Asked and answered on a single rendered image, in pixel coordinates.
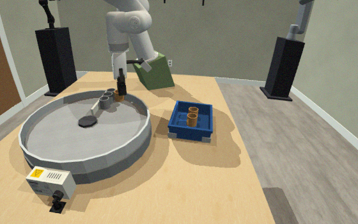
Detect bronze bushing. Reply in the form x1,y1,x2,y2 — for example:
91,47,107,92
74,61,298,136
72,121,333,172
188,107,198,115
114,90,125,102
186,113,198,127

